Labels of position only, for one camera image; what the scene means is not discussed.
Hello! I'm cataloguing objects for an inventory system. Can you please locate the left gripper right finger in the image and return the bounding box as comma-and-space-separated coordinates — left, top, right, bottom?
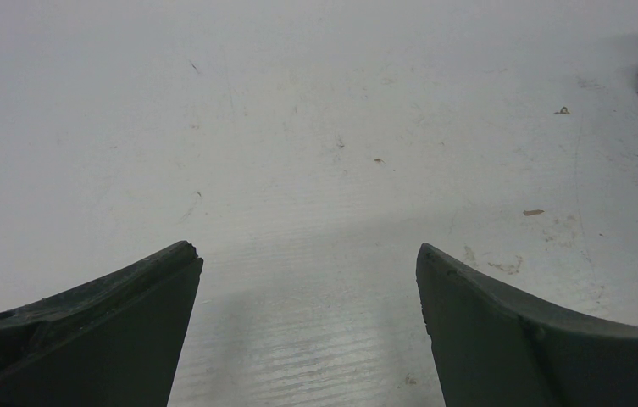
416, 243, 638, 406

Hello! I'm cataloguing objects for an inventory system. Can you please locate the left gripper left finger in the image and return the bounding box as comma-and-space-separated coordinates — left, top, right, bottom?
0, 241, 203, 406

